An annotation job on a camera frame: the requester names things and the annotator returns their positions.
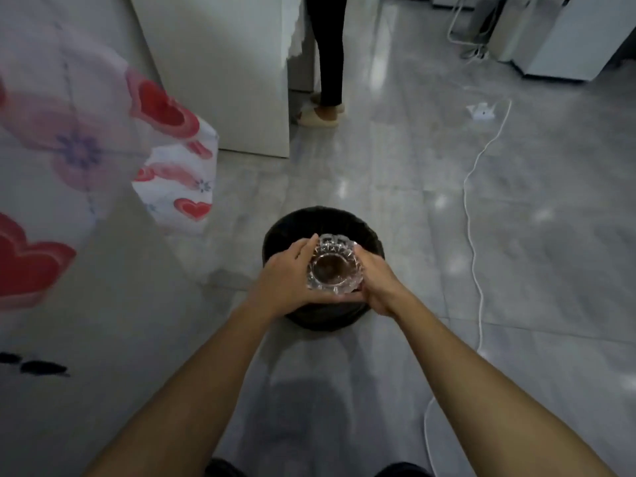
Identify white metal stand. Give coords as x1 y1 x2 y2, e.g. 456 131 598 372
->
447 0 498 61

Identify heart print cloth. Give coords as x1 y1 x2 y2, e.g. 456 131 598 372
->
0 25 220 313

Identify person's right hand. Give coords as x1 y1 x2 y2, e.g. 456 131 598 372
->
343 242 412 319

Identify white power cable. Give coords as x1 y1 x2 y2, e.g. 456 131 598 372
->
423 98 513 477

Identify white cabinet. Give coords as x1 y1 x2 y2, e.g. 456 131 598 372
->
127 0 319 159

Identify black round trash bin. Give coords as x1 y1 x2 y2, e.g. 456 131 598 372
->
262 206 386 334

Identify person's right forearm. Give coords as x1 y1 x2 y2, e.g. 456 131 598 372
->
390 293 619 477

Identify person's dark trousers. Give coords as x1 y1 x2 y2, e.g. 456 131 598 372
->
205 458 438 477

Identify person's left forearm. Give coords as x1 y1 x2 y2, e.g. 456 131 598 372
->
82 299 280 477

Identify clear glass ashtray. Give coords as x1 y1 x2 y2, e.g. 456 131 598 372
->
305 234 365 296

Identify white power strip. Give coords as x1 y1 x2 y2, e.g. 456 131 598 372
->
466 102 498 121

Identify white appliance box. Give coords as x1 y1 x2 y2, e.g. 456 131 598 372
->
489 0 636 83

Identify person's left hand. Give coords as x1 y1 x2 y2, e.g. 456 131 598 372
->
246 234 340 318

